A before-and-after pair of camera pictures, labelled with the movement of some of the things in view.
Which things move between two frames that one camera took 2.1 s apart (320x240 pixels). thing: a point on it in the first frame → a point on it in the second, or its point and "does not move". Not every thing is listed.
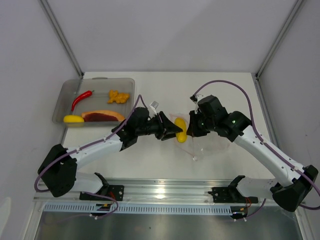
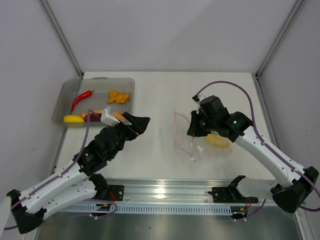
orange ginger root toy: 118,98 does not move
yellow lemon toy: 181,136 → 215,139
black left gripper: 168,125 → 139,125
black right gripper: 192,130 does not move
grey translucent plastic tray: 77,96 does not move
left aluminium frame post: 45,6 does not move
